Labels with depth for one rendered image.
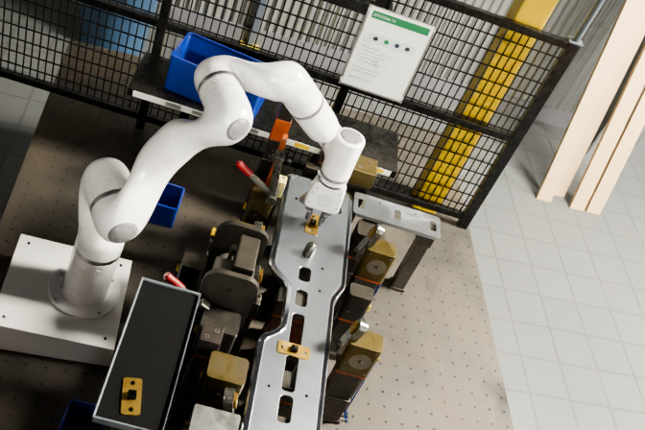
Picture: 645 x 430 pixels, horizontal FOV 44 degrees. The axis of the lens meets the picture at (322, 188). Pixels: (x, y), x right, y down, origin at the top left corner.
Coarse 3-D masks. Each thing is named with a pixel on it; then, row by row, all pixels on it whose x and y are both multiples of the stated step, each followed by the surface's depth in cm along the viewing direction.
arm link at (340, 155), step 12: (348, 132) 216; (324, 144) 220; (336, 144) 214; (348, 144) 212; (360, 144) 214; (324, 156) 221; (336, 156) 216; (348, 156) 215; (324, 168) 220; (336, 168) 217; (348, 168) 218; (336, 180) 220
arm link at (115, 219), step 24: (216, 96) 181; (240, 96) 181; (192, 120) 185; (216, 120) 178; (240, 120) 179; (168, 144) 187; (192, 144) 186; (216, 144) 185; (144, 168) 189; (168, 168) 190; (120, 192) 189; (144, 192) 190; (96, 216) 191; (120, 216) 189; (144, 216) 193; (120, 240) 193
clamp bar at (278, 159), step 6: (276, 150) 222; (270, 156) 222; (276, 156) 220; (282, 156) 222; (288, 156) 221; (276, 162) 221; (288, 162) 222; (276, 168) 222; (276, 174) 224; (276, 180) 225; (270, 186) 227; (276, 186) 227; (270, 192) 228; (276, 192) 232
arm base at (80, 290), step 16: (64, 272) 222; (80, 272) 207; (96, 272) 207; (112, 272) 212; (48, 288) 216; (64, 288) 215; (80, 288) 211; (96, 288) 212; (112, 288) 224; (64, 304) 214; (80, 304) 215; (96, 304) 218; (112, 304) 220
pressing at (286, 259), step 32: (288, 192) 244; (288, 224) 234; (288, 256) 225; (320, 256) 228; (288, 288) 216; (320, 288) 220; (288, 320) 208; (320, 320) 212; (256, 352) 197; (320, 352) 204; (256, 384) 191; (320, 384) 197; (256, 416) 185; (320, 416) 191
